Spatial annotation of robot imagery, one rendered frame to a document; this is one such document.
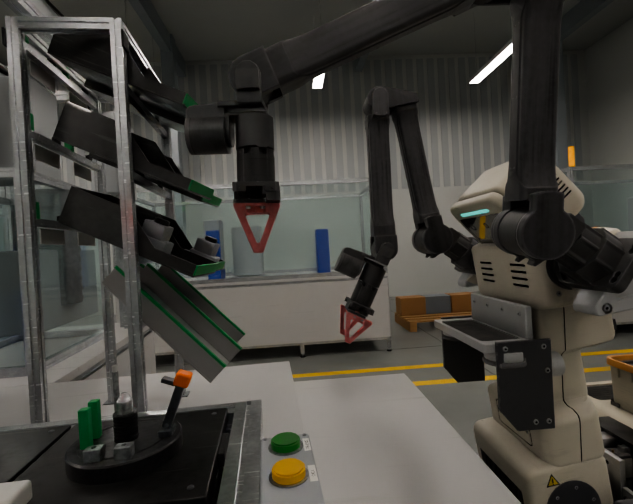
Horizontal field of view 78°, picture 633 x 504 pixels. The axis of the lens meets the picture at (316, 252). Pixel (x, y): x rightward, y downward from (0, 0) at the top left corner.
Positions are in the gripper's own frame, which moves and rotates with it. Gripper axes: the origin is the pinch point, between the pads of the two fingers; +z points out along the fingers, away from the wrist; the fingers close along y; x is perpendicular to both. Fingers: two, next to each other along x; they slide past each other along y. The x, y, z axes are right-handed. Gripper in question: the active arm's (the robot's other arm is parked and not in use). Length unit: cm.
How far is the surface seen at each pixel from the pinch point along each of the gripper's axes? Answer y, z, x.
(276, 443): 7.8, 26.2, 1.7
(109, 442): 6.0, 25.0, -20.0
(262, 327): -383, 88, -7
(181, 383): 6.2, 17.9, -10.6
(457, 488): 5.0, 36.8, 28.4
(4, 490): 14.8, 25.1, -27.2
